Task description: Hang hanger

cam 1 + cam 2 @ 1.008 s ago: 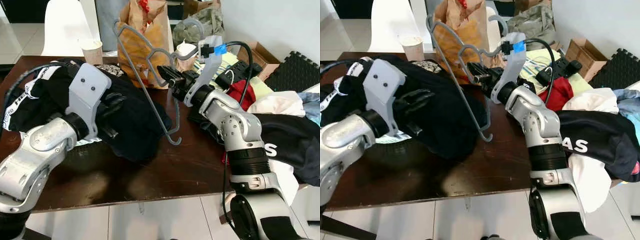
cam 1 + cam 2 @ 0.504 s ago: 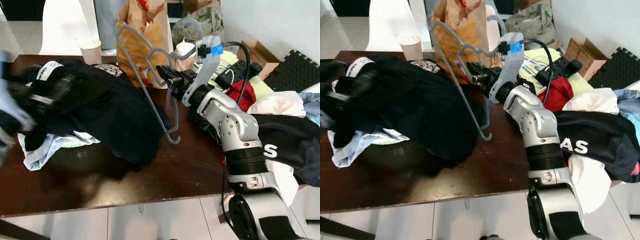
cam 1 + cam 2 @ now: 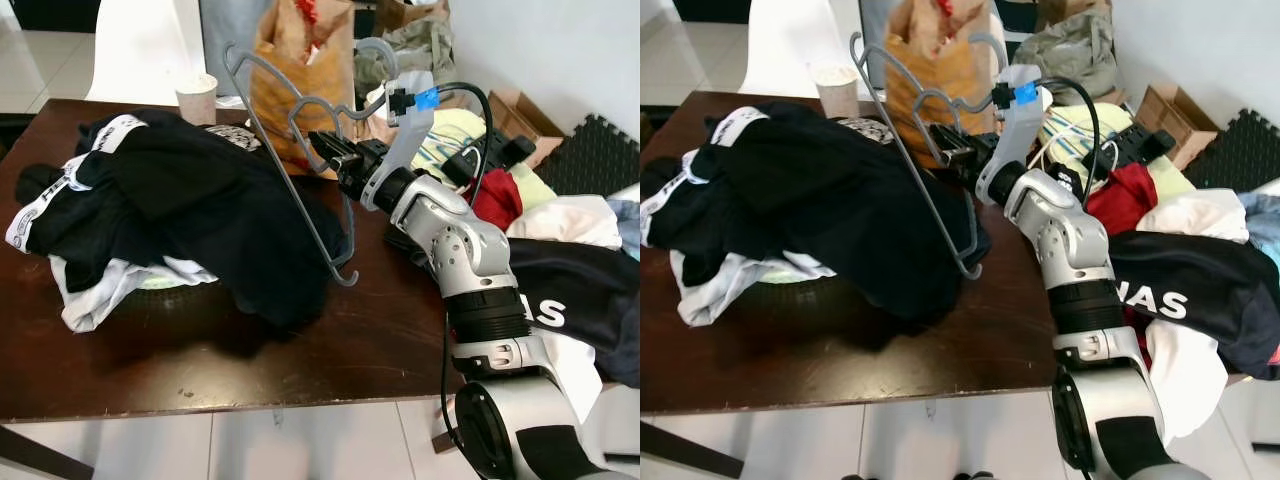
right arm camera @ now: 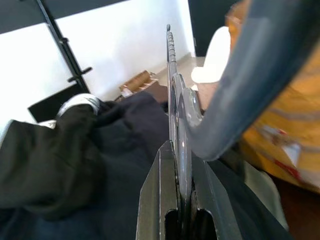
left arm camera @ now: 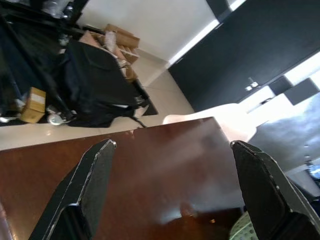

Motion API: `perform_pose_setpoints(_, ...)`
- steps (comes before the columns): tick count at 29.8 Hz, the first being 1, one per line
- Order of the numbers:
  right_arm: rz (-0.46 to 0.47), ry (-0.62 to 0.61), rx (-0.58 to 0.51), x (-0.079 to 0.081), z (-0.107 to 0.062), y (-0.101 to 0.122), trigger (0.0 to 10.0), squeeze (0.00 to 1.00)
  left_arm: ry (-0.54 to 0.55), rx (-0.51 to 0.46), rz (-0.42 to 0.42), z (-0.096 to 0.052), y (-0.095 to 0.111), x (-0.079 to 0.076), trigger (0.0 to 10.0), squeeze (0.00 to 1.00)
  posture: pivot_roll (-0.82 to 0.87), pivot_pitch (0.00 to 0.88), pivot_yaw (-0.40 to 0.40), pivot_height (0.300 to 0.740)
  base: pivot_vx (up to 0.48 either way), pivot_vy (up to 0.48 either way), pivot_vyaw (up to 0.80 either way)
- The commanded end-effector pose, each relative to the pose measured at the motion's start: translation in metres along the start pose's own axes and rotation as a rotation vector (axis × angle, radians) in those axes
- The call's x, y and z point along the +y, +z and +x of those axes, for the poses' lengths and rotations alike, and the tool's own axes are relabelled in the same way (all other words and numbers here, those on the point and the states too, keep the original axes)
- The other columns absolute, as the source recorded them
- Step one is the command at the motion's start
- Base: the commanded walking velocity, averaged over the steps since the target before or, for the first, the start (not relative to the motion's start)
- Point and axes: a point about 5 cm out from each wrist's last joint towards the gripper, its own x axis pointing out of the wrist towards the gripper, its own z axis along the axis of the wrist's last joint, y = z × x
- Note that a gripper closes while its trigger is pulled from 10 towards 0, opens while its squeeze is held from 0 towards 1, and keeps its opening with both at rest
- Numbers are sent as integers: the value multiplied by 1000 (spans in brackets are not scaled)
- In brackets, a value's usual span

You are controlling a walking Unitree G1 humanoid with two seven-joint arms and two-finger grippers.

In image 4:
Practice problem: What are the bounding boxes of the brown paper bag yellow print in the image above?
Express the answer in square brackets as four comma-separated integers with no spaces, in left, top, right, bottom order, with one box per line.
[224,9,320,193]

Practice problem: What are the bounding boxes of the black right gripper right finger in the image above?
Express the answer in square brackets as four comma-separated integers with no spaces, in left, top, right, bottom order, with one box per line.
[191,153,251,240]

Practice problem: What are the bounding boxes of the grey plastic hanger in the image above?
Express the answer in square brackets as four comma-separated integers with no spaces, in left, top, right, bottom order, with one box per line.
[164,0,320,240]

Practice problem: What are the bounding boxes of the white plastic chair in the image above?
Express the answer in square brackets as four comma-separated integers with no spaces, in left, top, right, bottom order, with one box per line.
[191,26,232,83]

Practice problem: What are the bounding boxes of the black metal stand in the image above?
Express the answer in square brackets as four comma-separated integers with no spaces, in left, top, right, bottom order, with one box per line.
[26,0,94,123]

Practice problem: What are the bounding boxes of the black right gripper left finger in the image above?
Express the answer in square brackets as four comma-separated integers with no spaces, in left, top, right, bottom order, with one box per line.
[136,139,182,240]

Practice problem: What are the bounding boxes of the black shirt white text bands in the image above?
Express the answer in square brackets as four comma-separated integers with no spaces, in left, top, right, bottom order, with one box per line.
[0,91,291,240]

